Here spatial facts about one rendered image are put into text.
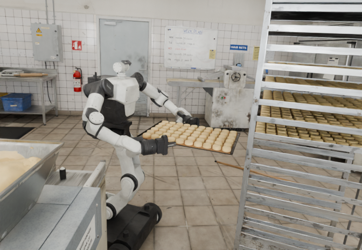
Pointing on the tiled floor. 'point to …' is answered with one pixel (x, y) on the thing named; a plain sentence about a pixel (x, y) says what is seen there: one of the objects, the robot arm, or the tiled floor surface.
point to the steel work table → (40, 91)
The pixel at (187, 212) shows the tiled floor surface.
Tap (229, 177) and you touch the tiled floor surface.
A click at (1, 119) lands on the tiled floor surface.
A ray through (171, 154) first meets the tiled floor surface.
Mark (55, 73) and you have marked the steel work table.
